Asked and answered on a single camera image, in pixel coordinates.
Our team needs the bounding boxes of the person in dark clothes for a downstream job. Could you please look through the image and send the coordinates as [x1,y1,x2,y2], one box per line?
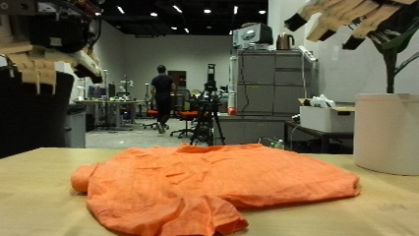
[148,64,178,135]

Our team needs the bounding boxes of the grey bin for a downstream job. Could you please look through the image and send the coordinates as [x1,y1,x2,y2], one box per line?
[63,104,87,149]

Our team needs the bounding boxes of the tall grey filing cabinet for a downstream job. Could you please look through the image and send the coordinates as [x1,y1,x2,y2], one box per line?
[228,49,319,117]

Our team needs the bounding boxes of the orange shirt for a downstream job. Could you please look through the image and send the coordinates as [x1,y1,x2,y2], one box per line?
[69,143,362,236]

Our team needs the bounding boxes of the long wooden desk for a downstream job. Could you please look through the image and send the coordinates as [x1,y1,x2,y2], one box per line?
[73,98,147,131]

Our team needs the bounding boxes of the brown door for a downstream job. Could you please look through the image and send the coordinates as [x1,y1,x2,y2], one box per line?
[167,70,187,89]

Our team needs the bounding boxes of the white round plant pot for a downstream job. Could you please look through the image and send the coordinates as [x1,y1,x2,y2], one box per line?
[352,92,419,176]

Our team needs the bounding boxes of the low grey cabinet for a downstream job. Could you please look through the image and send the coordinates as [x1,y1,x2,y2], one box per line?
[215,112,292,146]

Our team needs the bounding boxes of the white power strip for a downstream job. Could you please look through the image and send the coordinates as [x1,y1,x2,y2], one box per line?
[296,44,317,63]

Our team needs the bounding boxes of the white cardboard box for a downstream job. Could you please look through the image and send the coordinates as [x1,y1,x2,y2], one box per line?
[297,105,356,134]

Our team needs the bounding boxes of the black side table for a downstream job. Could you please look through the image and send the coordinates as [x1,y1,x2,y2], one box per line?
[284,120,354,154]

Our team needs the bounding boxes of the black partition panel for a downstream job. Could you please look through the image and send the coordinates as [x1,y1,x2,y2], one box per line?
[0,65,75,159]

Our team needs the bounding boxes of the copper electric kettle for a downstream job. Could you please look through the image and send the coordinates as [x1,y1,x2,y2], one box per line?
[275,32,295,51]

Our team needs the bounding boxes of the black camera tripod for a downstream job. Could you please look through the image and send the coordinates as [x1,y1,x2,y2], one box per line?
[188,63,225,147]

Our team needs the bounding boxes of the white crumpled bag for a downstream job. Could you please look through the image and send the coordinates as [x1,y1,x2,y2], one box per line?
[307,93,337,110]

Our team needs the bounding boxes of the green potted plant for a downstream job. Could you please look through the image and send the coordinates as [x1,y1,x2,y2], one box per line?
[370,16,419,94]

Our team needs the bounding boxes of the white boxy appliance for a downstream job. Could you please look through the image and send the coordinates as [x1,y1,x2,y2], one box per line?
[231,23,275,51]

